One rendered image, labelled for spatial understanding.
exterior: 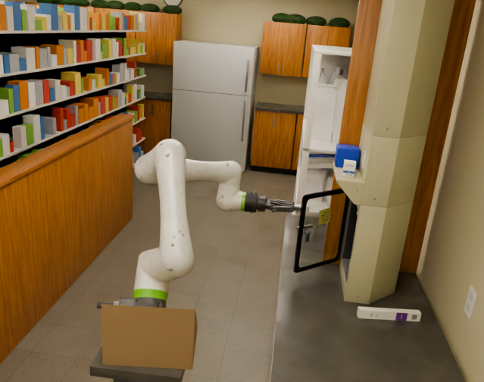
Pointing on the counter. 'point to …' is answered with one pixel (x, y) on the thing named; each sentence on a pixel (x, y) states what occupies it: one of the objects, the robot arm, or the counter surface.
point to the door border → (301, 229)
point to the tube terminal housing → (382, 214)
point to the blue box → (350, 152)
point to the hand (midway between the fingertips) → (301, 208)
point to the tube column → (406, 67)
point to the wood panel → (366, 25)
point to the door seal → (303, 229)
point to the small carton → (349, 167)
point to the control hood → (350, 184)
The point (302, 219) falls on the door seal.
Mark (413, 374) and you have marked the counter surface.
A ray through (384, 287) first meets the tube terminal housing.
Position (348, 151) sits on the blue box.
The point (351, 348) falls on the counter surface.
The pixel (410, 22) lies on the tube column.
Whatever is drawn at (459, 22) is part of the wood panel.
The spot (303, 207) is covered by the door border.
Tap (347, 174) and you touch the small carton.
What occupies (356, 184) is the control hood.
